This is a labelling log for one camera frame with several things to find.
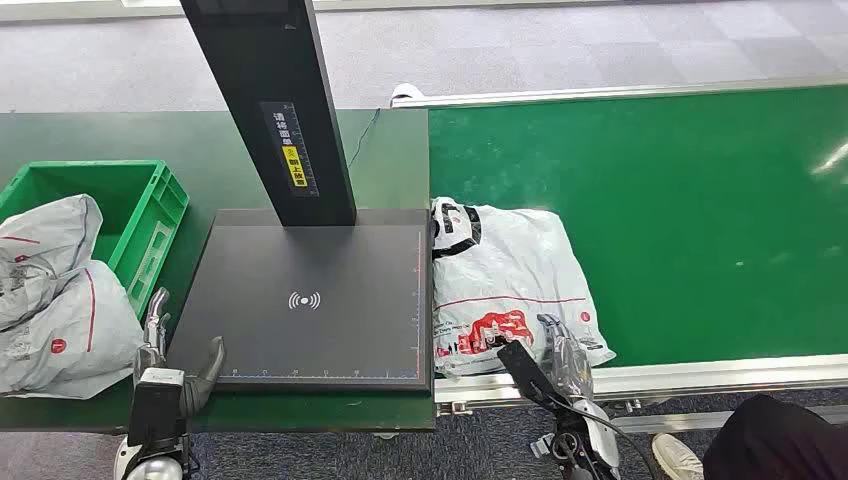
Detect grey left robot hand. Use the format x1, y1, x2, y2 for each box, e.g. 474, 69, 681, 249
132, 286, 228, 420

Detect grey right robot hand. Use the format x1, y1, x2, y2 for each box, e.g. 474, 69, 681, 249
536, 313, 596, 402

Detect grey plastic mailer package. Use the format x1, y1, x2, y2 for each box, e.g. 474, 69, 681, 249
430, 196, 617, 379
0, 193, 105, 331
0, 259, 145, 401

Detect silver conveyor lower bar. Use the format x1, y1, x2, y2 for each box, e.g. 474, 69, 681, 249
612, 405, 848, 435

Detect black inbound scanner machine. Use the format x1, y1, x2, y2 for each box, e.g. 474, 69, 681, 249
165, 0, 435, 395

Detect green conveyor belt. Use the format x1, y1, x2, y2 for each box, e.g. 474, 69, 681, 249
427, 84, 848, 369

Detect white conveyor end cap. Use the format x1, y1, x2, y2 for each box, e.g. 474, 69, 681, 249
390, 82, 425, 107

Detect green plastic crate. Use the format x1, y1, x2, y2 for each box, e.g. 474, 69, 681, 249
0, 159, 191, 319

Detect person's white shoe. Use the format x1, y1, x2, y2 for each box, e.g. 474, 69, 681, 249
651, 433, 705, 480

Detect person's leg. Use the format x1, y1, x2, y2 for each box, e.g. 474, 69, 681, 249
702, 394, 848, 480

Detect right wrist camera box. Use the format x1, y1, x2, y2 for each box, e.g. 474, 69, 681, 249
496, 339, 564, 407

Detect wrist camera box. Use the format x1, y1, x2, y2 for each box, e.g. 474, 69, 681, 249
127, 367, 187, 448
496, 339, 564, 407

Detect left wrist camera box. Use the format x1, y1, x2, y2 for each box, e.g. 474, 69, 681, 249
127, 367, 187, 448

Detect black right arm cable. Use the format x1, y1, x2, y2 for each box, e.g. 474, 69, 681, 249
563, 397, 657, 480

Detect silver conveyor side rail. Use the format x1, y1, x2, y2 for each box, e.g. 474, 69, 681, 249
390, 76, 848, 109
433, 354, 848, 417

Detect thin black table cable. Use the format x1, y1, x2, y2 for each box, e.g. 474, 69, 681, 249
347, 107, 382, 170

